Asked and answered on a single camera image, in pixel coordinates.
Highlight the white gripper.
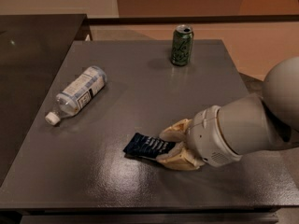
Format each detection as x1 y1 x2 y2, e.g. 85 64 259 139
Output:
156 105 242 171

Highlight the dark blue rxbar wrapper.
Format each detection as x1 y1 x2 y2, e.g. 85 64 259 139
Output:
123 133 176 160

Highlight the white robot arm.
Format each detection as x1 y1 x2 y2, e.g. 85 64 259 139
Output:
156 57 299 171

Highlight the green soda can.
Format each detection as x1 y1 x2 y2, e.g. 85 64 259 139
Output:
171 24 193 66

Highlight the clear plastic water bottle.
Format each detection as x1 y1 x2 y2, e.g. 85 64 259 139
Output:
45 66 107 126

